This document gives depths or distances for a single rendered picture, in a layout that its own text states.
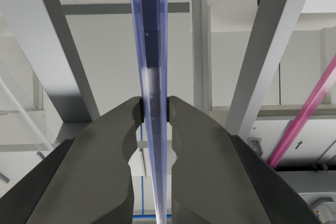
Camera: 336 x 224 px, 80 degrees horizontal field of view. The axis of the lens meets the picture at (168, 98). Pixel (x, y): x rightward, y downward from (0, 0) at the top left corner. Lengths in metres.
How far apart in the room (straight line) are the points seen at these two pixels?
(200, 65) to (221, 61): 1.53
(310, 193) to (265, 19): 0.37
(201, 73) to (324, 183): 0.38
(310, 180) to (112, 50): 1.95
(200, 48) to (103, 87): 1.63
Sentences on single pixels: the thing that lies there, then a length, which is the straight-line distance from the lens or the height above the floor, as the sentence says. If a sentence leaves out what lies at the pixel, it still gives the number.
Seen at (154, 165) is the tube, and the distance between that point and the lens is 0.18.
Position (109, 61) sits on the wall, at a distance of 2.16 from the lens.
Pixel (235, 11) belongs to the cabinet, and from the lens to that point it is 0.89.
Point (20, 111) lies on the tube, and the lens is 0.19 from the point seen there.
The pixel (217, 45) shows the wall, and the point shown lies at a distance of 2.17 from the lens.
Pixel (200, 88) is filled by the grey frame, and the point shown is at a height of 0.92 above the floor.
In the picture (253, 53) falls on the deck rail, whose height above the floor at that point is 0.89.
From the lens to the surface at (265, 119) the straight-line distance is 0.39.
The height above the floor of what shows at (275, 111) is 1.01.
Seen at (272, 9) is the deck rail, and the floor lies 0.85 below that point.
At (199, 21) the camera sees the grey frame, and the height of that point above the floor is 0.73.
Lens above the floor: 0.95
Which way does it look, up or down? level
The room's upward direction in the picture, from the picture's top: 179 degrees clockwise
